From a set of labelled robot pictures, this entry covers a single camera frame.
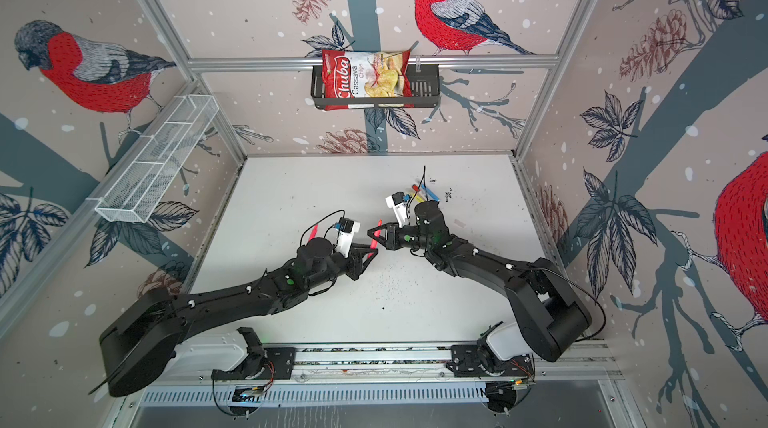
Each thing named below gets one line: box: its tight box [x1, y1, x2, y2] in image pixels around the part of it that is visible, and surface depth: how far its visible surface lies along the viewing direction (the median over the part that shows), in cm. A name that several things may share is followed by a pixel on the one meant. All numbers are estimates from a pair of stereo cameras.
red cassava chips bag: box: [322, 49, 414, 111], surface depth 90 cm
